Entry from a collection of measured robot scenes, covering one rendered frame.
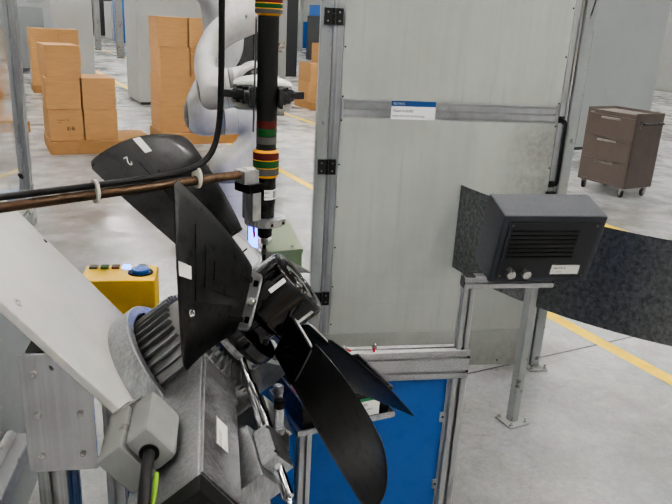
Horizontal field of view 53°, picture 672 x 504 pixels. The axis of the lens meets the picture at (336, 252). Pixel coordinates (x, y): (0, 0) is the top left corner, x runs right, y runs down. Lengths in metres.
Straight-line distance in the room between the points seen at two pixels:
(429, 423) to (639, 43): 9.97
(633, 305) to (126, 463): 2.23
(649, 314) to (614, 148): 5.20
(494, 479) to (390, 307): 0.96
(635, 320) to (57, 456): 2.19
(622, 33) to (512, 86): 8.02
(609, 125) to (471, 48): 4.94
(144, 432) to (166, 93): 8.55
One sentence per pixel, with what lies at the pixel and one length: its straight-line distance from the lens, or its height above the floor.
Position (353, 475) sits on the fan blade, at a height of 1.00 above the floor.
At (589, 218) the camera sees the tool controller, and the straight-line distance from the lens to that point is 1.71.
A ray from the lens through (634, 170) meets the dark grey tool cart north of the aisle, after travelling 7.91.
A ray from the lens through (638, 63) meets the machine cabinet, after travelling 11.52.
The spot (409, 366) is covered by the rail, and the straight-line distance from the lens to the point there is 1.74.
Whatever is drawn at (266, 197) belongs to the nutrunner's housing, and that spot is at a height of 1.34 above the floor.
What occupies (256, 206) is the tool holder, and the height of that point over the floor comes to 1.33.
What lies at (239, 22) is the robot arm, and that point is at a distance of 1.41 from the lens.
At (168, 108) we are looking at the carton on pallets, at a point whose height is 0.45.
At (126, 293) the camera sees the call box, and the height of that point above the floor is 1.04.
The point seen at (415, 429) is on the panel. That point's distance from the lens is 1.86.
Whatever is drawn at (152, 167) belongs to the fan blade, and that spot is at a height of 1.39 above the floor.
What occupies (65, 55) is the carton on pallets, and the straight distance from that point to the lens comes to 8.65.
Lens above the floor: 1.63
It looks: 19 degrees down
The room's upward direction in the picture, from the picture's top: 3 degrees clockwise
